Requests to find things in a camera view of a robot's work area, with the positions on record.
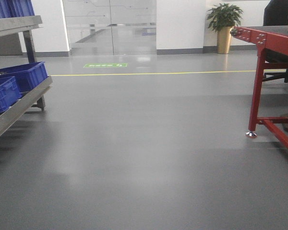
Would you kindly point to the glass door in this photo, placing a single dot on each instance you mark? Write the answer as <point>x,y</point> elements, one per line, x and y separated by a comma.
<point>111,27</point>

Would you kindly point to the gold plant pot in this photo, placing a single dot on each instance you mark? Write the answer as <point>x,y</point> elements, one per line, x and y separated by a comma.
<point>224,40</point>

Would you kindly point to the blue plastic crate far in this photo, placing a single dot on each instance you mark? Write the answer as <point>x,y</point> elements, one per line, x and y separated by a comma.
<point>27,76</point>

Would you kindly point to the blue plastic crate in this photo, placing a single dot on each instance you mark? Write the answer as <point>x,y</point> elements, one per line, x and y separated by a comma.
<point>27,76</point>
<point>9,92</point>

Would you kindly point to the green potted plant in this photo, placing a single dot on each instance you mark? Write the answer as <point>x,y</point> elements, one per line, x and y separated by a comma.
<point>224,15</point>

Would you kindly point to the blue plastic crate near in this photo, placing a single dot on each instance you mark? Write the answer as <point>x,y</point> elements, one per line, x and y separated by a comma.
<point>9,92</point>

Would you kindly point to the metal shelving rack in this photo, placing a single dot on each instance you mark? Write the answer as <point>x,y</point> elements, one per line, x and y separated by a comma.
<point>35,97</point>

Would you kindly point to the blue crate on top shelf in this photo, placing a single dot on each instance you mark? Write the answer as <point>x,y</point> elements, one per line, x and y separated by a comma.
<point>16,8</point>

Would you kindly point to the red conveyor table frame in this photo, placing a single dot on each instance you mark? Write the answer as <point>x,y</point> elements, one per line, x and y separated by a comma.
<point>274,38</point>

